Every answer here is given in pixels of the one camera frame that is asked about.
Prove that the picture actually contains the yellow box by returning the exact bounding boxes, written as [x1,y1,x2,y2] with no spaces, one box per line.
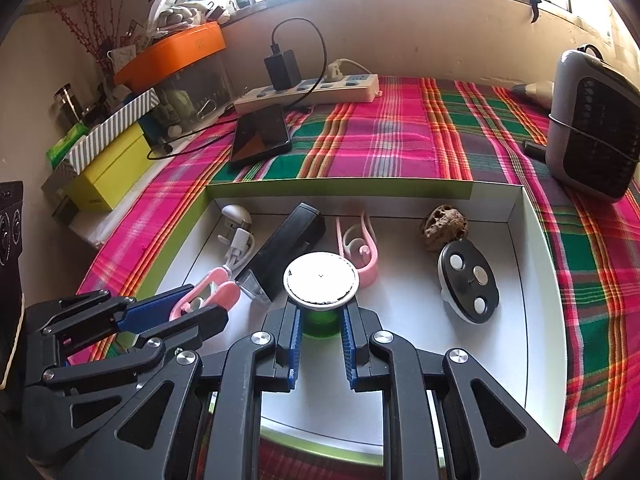
[65,122,153,211]

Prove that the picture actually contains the white plug adapter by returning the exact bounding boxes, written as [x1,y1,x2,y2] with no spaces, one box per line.
[219,203,253,246]

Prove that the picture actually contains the white usb cable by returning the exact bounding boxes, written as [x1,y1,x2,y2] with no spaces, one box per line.
[217,227,258,281]

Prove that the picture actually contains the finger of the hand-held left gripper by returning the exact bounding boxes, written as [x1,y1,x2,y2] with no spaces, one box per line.
[27,304,233,398]
[27,284,197,356]

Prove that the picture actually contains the plaid blanket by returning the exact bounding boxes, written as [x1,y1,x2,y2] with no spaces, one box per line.
[75,75,640,480]

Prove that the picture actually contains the grey striped white box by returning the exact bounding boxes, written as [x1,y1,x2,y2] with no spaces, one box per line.
[67,87,161,176]

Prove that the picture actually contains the grey portable fan heater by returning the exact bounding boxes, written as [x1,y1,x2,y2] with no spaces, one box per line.
[544,46,640,204]

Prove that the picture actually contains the red dried branches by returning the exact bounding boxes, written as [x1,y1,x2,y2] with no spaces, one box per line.
[47,0,126,76]

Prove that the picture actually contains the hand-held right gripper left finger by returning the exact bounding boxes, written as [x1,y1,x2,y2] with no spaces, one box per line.
[60,305,303,480]

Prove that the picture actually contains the white power strip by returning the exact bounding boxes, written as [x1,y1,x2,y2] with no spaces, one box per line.
[234,72,380,116]

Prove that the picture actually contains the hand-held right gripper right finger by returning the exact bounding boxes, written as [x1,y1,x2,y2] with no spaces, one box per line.
[341,302,586,480]

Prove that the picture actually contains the white knit gloves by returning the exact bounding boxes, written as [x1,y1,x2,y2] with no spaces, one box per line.
[150,2,206,28]

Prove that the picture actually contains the green tissue pack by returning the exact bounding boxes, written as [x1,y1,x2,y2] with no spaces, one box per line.
[46,122,91,168]

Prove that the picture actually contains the clear plastic storage container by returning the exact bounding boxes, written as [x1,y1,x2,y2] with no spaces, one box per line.
[125,52,236,131]

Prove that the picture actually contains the green and white cardboard box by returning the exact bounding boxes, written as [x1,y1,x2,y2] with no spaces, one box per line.
[135,177,571,461]

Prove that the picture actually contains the black stapler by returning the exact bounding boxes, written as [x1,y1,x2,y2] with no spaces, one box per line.
[235,202,327,303]

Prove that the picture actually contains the black charger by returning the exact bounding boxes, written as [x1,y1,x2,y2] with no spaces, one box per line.
[264,49,303,91]

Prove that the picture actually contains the pink clip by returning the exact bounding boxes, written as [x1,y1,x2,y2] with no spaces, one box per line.
[336,216,378,288]
[169,267,242,323]

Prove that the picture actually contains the black charger cable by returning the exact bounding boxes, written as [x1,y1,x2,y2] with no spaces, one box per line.
[270,17,328,111]

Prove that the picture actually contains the white power plug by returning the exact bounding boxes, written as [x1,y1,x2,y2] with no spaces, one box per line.
[327,57,373,81]

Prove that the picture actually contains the black smartphone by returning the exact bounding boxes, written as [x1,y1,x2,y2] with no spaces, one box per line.
[229,104,293,165]

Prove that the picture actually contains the thin black cable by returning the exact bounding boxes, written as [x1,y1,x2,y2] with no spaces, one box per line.
[146,110,238,161]

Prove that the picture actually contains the green bottle with white lid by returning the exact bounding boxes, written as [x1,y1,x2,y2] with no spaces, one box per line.
[282,252,360,341]

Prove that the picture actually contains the orange lid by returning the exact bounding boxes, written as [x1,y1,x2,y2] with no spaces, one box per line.
[114,21,226,86]

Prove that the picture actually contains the brown walnut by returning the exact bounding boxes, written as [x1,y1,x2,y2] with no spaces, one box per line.
[422,203,471,251]

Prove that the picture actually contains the metal cup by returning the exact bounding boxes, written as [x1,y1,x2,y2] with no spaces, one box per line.
[54,85,86,126]

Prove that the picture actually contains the oval black and white device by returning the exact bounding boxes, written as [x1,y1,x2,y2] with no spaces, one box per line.
[437,240,501,324]

